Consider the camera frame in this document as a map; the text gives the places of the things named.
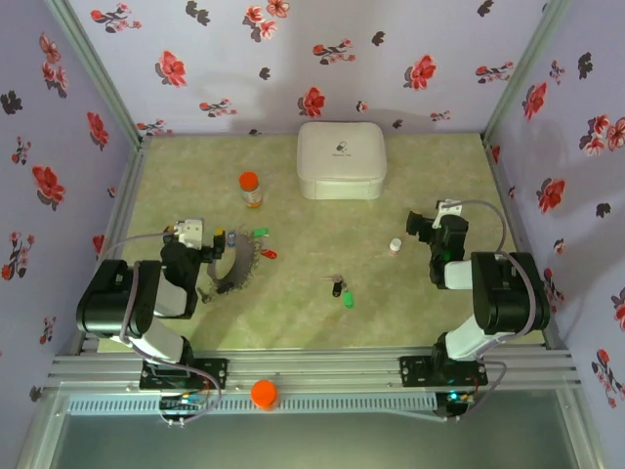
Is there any metal key band with rings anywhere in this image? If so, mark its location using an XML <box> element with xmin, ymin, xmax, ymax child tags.
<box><xmin>204</xmin><ymin>223</ymin><xmax>263</xmax><ymax>297</ymax></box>

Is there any orange cap pill bottle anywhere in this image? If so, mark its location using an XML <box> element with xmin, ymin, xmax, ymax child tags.
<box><xmin>238</xmin><ymin>171</ymin><xmax>265</xmax><ymax>210</ymax></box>

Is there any white zip case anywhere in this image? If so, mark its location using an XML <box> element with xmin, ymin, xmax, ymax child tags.
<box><xmin>296</xmin><ymin>120</ymin><xmax>388</xmax><ymax>201</ymax></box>

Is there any orange round button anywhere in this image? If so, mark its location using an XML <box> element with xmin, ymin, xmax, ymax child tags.
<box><xmin>250</xmin><ymin>378</ymin><xmax>280</xmax><ymax>412</ymax></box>

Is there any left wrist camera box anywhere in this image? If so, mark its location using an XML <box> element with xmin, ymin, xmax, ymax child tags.
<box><xmin>173</xmin><ymin>218</ymin><xmax>205</xmax><ymax>247</ymax></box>

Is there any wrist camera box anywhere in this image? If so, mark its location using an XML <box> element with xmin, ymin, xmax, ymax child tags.
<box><xmin>432</xmin><ymin>197</ymin><xmax>464</xmax><ymax>230</ymax></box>
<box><xmin>173</xmin><ymin>218</ymin><xmax>205</xmax><ymax>247</ymax></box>

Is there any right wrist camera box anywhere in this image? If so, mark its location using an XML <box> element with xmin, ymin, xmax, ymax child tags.
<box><xmin>432</xmin><ymin>197</ymin><xmax>464</xmax><ymax>230</ymax></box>

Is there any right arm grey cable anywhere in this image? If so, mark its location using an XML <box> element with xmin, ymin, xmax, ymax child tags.
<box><xmin>456</xmin><ymin>198</ymin><xmax>536</xmax><ymax>421</ymax></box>

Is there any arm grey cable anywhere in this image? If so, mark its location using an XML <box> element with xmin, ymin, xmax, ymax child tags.
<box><xmin>456</xmin><ymin>198</ymin><xmax>536</xmax><ymax>421</ymax></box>
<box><xmin>97</xmin><ymin>230</ymin><xmax>224</xmax><ymax>429</ymax></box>

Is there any left arm grey cable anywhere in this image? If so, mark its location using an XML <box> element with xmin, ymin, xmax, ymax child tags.
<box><xmin>97</xmin><ymin>230</ymin><xmax>224</xmax><ymax>429</ymax></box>

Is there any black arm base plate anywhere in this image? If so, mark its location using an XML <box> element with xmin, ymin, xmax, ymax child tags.
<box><xmin>140</xmin><ymin>358</ymin><xmax>229</xmax><ymax>392</ymax></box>
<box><xmin>398</xmin><ymin>355</ymin><xmax>489</xmax><ymax>390</ymax></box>

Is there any long aluminium frame rail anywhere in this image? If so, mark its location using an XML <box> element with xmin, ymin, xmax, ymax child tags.
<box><xmin>47</xmin><ymin>345</ymin><xmax>583</xmax><ymax>392</ymax></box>

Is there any aluminium frame post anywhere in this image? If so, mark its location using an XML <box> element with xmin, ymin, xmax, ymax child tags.
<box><xmin>480</xmin><ymin>0</ymin><xmax>573</xmax><ymax>146</ymax></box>
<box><xmin>42</xmin><ymin>0</ymin><xmax>152</xmax><ymax>148</ymax></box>

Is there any grey slotted cable duct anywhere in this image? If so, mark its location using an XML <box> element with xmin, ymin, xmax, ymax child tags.
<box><xmin>65</xmin><ymin>393</ymin><xmax>437</xmax><ymax>417</ymax></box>

